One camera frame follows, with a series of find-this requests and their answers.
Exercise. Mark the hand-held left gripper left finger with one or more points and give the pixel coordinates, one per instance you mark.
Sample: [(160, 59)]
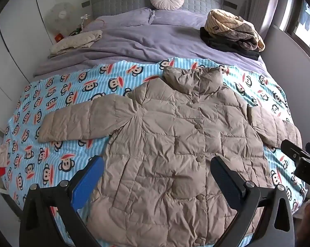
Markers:
[(89, 177)]

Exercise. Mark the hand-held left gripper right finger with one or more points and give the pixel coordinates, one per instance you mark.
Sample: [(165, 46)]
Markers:
[(221, 175)]

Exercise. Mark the beige quilted puffer jacket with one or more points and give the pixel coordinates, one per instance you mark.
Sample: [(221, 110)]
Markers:
[(170, 139)]

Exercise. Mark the pale crumpled cloth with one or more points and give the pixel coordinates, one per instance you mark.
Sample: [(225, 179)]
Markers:
[(2, 155)]

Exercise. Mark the monkey printed striped blanket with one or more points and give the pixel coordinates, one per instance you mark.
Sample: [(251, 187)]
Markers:
[(67, 87)]

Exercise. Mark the grey-brown crumpled garment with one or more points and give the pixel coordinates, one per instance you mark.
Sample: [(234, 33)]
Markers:
[(243, 34)]

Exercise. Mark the black folded garment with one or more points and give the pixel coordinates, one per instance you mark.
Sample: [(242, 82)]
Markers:
[(216, 43)]

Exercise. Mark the window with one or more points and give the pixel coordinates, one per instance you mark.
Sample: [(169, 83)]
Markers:
[(306, 18)]

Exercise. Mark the folded cream quilted cloth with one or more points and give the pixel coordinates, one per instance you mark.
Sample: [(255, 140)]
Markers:
[(78, 40)]

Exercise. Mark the small red packet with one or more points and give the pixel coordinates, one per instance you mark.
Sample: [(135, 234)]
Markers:
[(59, 37)]

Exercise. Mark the purple duvet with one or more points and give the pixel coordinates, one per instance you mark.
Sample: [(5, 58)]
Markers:
[(144, 41)]

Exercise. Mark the white wardrobe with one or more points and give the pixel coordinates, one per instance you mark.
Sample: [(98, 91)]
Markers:
[(21, 43)]

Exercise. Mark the white curtain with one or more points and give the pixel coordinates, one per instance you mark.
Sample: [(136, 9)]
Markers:
[(263, 0)]

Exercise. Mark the purple pillow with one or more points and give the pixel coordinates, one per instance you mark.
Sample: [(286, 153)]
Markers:
[(124, 18), (180, 18)]

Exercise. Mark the white standing fan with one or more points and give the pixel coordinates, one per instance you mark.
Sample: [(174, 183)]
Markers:
[(62, 15)]

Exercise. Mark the dark wall socket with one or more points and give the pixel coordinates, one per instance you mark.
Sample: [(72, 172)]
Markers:
[(85, 3), (230, 4)]

